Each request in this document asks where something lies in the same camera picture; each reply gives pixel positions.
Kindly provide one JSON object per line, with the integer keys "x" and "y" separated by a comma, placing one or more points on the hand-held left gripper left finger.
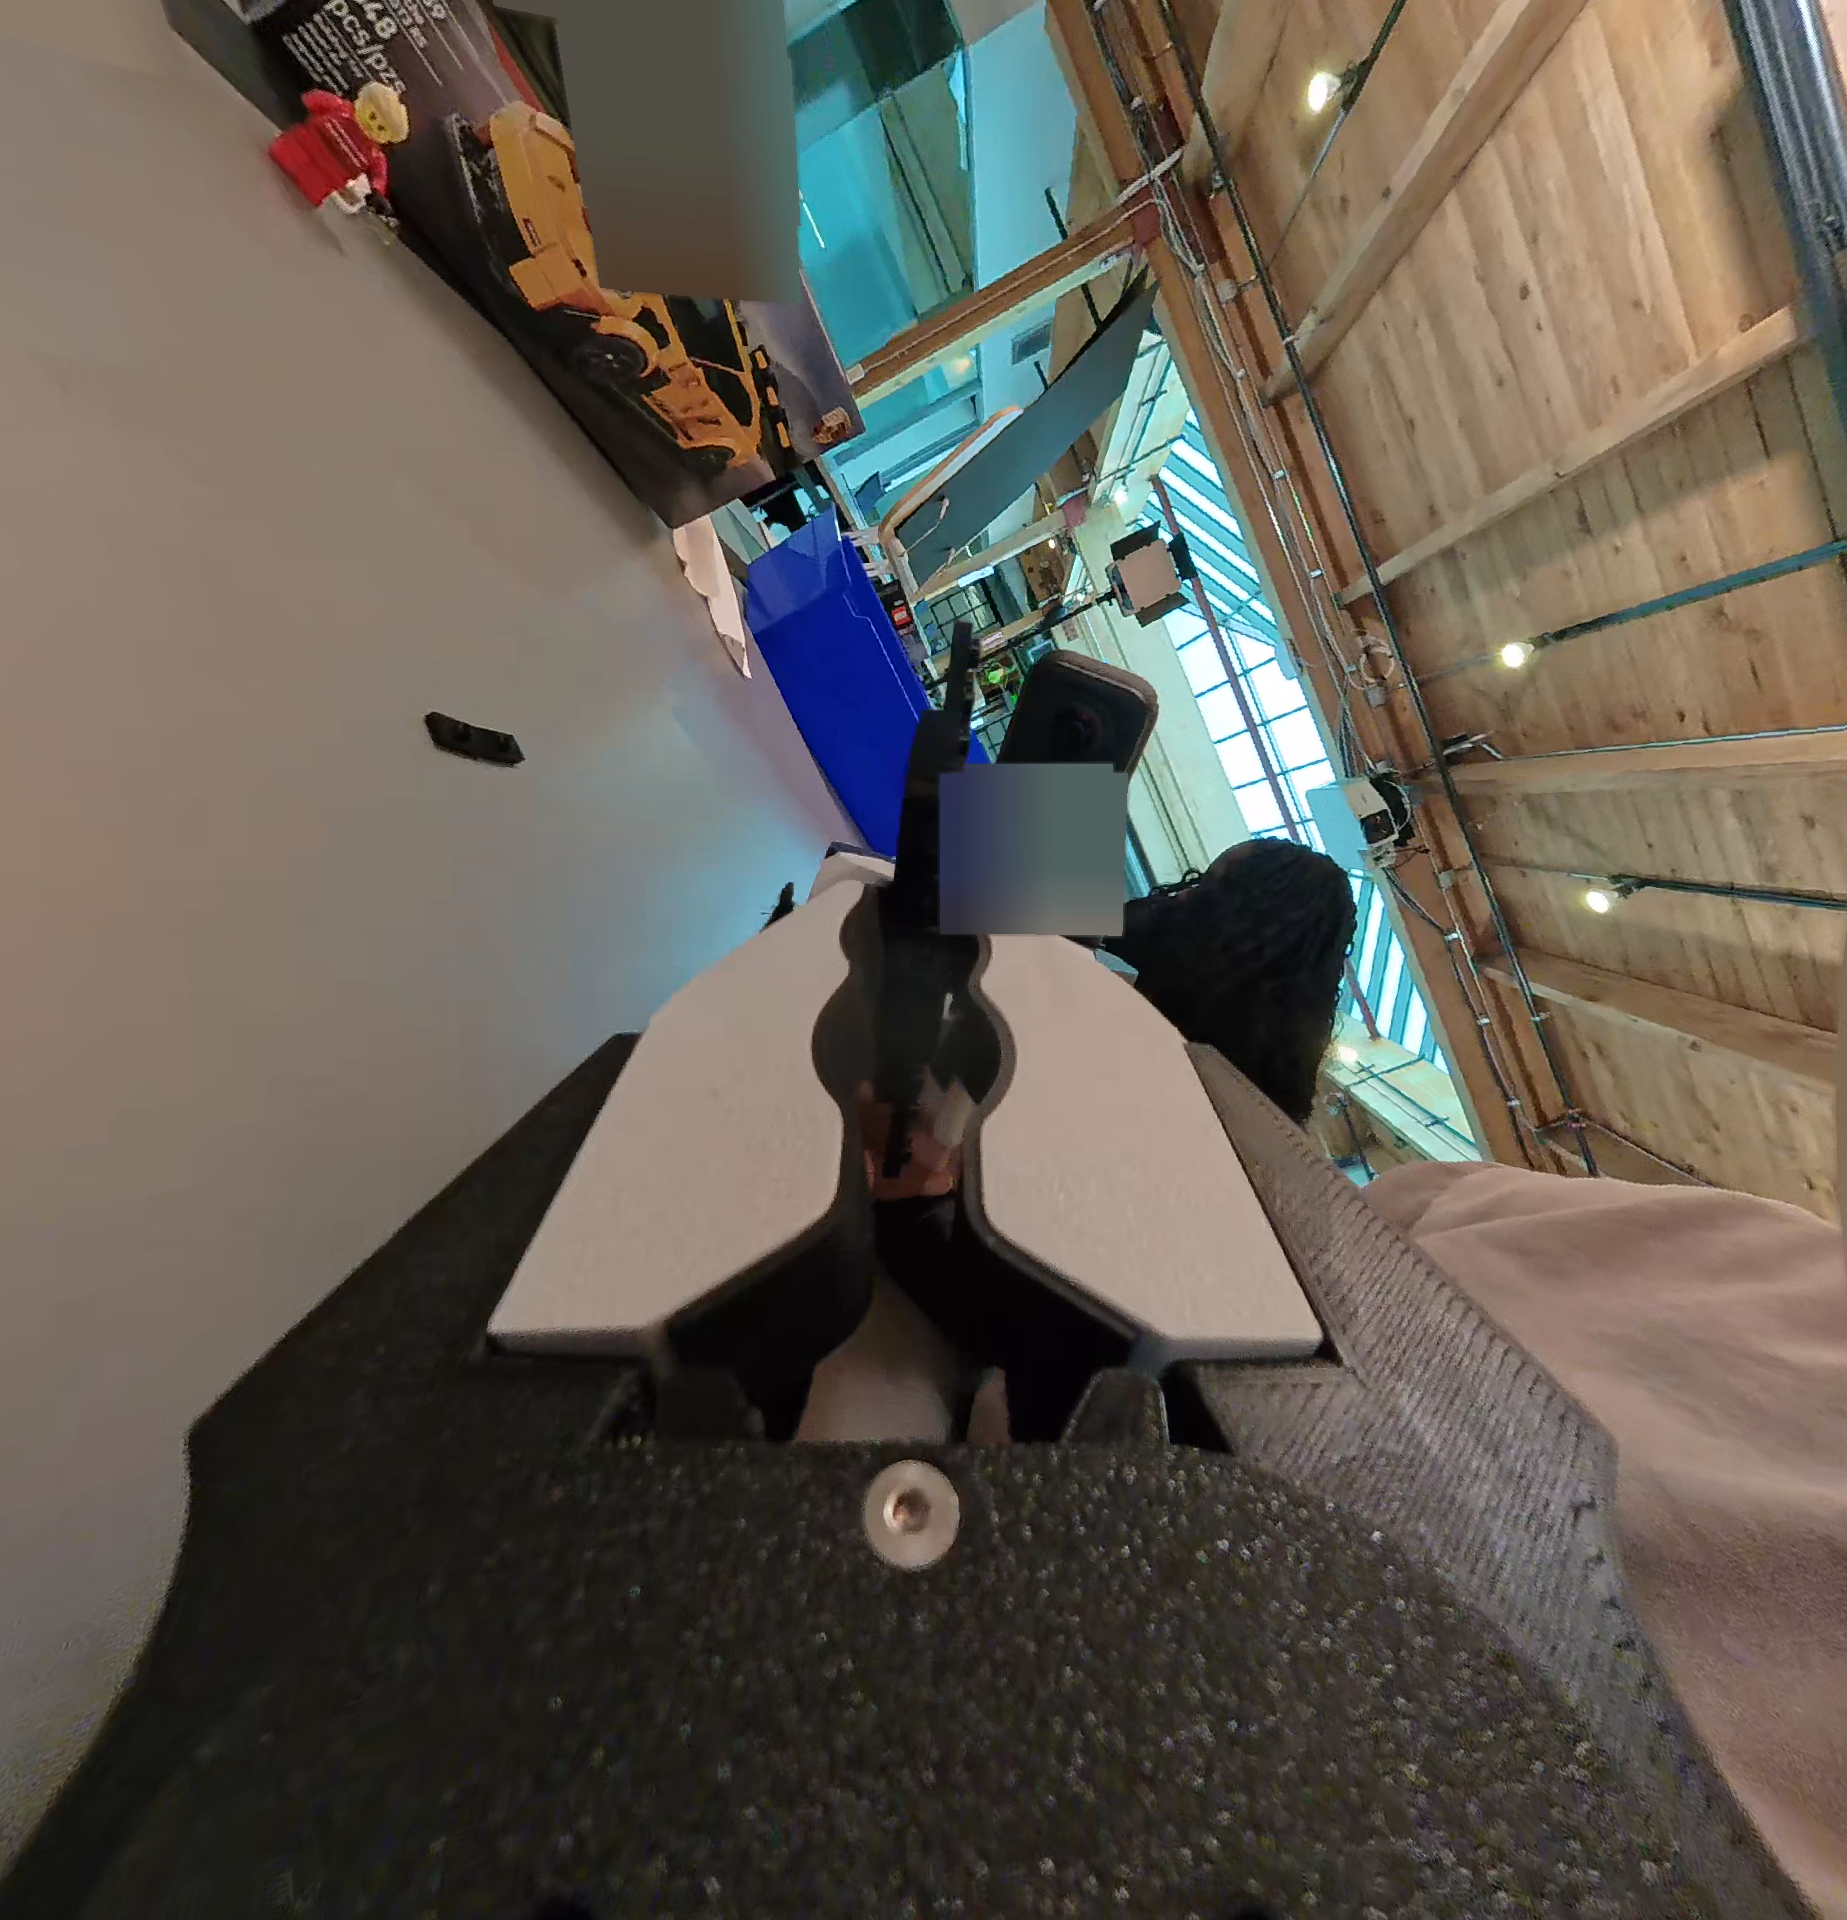
{"x": 684, "y": 1186}

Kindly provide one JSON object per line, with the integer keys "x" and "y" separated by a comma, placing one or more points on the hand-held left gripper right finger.
{"x": 1120, "y": 1186}

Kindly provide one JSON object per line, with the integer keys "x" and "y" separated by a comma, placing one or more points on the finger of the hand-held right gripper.
{"x": 861, "y": 873}

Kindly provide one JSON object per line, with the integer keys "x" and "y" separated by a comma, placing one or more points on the black toy brick car chassis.
{"x": 924, "y": 840}

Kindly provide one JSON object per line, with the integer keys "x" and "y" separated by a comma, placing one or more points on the grey desk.
{"x": 189, "y": 750}

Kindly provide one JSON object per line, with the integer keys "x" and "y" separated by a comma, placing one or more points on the studio light panel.
{"x": 1140, "y": 577}

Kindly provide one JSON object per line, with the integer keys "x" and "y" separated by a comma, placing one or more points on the small blue plastic bin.
{"x": 826, "y": 676}

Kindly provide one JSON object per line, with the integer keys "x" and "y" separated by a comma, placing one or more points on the dark panel with wooden edge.
{"x": 1059, "y": 406}

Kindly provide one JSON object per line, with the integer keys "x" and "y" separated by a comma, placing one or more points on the black flat brick plate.
{"x": 475, "y": 738}

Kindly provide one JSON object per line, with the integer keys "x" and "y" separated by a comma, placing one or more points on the ceiling spot light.
{"x": 1514, "y": 654}
{"x": 1600, "y": 896}
{"x": 1320, "y": 90}

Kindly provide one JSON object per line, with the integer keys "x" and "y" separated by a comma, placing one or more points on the toy set box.
{"x": 684, "y": 361}

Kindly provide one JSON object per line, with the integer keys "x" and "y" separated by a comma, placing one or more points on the red toy minifigure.
{"x": 332, "y": 143}

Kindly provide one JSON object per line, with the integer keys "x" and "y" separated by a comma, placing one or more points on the white ceiling camera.
{"x": 1375, "y": 811}

